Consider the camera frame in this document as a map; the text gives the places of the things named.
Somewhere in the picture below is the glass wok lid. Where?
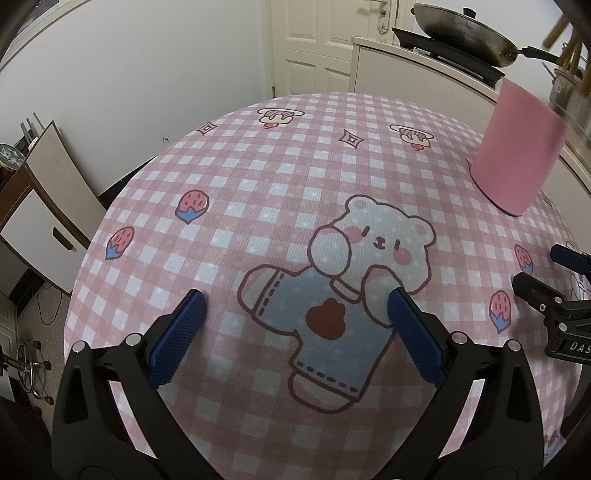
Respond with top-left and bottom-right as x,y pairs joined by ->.
417,4 -> 511,42

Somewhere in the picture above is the metal wheeled stand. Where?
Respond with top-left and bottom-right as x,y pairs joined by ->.
0,339 -> 54,409

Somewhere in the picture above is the white kitchen cabinet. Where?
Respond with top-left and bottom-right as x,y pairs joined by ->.
349,36 -> 591,195

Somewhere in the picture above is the bunch of wooden chopsticks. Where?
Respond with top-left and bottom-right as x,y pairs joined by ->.
542,11 -> 591,97

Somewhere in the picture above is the black induction cooktop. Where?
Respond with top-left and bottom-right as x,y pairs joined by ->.
392,27 -> 507,88

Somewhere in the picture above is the white brown small cabinet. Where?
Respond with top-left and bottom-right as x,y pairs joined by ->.
0,161 -> 93,296

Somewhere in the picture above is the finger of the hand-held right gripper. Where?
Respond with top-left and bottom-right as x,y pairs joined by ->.
512,271 -> 591,325
549,244 -> 591,275

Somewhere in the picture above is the black frying pan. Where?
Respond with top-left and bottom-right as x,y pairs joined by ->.
412,4 -> 563,69

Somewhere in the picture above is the pink checked tablecloth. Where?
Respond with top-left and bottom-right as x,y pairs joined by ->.
65,91 -> 587,480

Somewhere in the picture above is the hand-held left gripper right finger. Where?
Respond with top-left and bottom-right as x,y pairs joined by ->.
387,286 -> 544,480

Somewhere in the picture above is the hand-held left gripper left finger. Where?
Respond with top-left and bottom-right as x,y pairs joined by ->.
51,288 -> 211,480

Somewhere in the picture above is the steel steamer pot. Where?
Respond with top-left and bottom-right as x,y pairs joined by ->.
544,65 -> 591,121

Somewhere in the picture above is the round decorative plate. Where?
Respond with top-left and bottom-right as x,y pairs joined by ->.
0,144 -> 25,169

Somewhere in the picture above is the pink cylindrical cup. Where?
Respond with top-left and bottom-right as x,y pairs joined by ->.
470,78 -> 570,217

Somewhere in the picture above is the white panel door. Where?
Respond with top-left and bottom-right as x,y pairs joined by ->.
268,0 -> 416,97

